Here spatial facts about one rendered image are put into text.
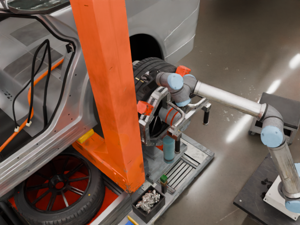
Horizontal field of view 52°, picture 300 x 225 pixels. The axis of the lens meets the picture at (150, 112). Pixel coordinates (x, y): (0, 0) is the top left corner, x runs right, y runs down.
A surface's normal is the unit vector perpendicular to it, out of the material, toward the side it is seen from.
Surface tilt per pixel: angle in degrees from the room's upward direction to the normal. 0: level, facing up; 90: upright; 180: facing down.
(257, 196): 0
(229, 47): 0
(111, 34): 90
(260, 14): 0
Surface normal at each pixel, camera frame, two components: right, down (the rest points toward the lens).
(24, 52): -0.12, -0.61
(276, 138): -0.43, 0.54
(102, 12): 0.74, 0.47
